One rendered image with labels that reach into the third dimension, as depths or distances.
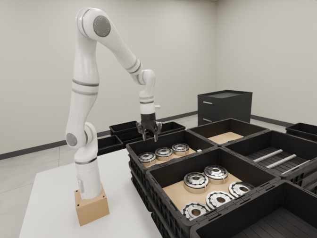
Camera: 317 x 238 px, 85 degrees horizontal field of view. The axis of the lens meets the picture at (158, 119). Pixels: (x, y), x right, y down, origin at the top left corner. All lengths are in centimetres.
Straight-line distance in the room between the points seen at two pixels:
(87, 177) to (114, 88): 307
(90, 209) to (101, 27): 71
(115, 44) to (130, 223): 72
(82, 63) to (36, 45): 304
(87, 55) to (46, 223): 75
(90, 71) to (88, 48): 8
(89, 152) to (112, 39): 45
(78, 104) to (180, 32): 401
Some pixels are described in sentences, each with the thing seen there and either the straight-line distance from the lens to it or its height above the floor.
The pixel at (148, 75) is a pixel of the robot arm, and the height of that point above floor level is 129.
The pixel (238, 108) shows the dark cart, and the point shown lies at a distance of 258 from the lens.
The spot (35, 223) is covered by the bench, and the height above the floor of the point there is 70.
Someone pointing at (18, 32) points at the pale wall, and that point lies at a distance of 375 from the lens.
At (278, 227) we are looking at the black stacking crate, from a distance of 73.
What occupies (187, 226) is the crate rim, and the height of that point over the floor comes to 93.
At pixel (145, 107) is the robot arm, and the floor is 114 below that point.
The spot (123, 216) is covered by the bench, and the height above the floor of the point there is 70.
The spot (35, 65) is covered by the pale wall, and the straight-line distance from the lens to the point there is 368.
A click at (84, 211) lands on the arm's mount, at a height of 76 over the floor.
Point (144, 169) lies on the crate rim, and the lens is 75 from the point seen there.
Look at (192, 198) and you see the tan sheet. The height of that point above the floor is 83.
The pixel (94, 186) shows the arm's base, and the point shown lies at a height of 85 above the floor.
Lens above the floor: 133
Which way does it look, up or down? 17 degrees down
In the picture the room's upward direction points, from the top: 4 degrees counter-clockwise
